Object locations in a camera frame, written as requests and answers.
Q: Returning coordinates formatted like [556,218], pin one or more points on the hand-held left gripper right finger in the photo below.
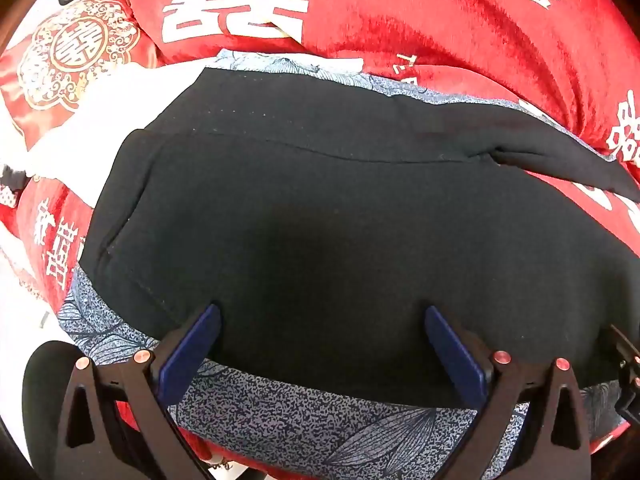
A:
[452,355]

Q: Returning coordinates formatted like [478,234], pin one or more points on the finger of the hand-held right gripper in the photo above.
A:
[627,375]

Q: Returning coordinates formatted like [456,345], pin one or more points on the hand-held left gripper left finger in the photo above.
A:
[191,355]

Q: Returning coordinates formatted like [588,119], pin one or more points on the black pants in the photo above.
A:
[325,240]

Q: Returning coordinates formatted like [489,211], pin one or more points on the blue patterned cloth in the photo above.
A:
[300,425]

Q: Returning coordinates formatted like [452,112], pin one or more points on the dark rounded object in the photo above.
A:
[42,400]

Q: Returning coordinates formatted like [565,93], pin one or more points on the black and white cloth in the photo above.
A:
[11,182]

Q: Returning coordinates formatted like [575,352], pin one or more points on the red embroidered pillow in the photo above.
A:
[75,55]

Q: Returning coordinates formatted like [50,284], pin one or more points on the red printed blanket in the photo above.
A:
[450,30]

